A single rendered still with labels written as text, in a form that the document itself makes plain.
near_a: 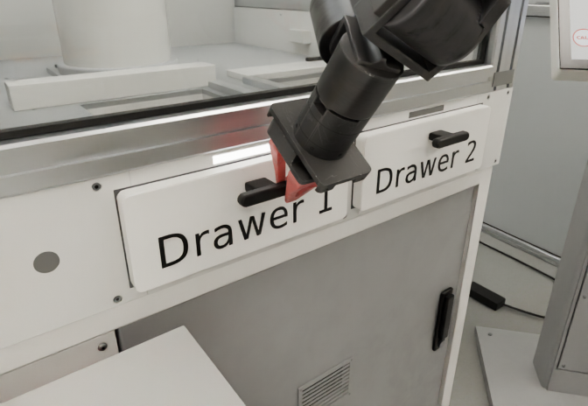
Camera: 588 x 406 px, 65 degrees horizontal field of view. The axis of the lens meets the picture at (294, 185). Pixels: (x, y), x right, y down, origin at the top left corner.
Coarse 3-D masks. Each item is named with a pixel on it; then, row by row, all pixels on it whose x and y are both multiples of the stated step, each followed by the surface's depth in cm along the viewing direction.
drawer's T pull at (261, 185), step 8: (248, 184) 50; (256, 184) 50; (264, 184) 50; (272, 184) 50; (280, 184) 50; (248, 192) 48; (256, 192) 48; (264, 192) 48; (272, 192) 49; (280, 192) 50; (240, 200) 47; (248, 200) 47; (256, 200) 48; (264, 200) 49
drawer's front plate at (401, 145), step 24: (432, 120) 68; (456, 120) 71; (480, 120) 75; (360, 144) 61; (384, 144) 63; (408, 144) 66; (456, 144) 73; (480, 144) 78; (456, 168) 75; (360, 192) 63; (384, 192) 66; (408, 192) 70
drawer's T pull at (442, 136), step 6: (432, 132) 68; (438, 132) 68; (444, 132) 68; (450, 132) 68; (456, 132) 67; (462, 132) 67; (468, 132) 68; (432, 138) 67; (438, 138) 65; (444, 138) 65; (450, 138) 65; (456, 138) 66; (462, 138) 67; (432, 144) 65; (438, 144) 64; (444, 144) 65; (450, 144) 66
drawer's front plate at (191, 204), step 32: (256, 160) 52; (128, 192) 44; (160, 192) 45; (192, 192) 47; (224, 192) 50; (128, 224) 44; (160, 224) 46; (192, 224) 48; (224, 224) 51; (256, 224) 54; (288, 224) 57; (320, 224) 60; (128, 256) 46; (192, 256) 50; (224, 256) 52
